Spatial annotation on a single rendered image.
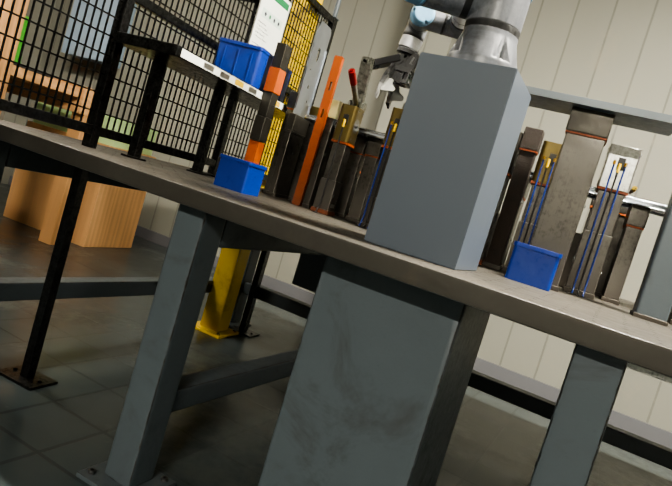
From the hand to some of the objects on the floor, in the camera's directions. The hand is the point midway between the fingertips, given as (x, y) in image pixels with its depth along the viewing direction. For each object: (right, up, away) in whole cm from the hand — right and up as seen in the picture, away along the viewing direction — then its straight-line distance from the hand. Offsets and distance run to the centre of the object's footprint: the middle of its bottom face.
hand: (379, 103), depth 211 cm
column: (-17, -117, -77) cm, 141 cm away
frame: (+4, -120, -24) cm, 122 cm away
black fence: (-94, -89, -5) cm, 130 cm away
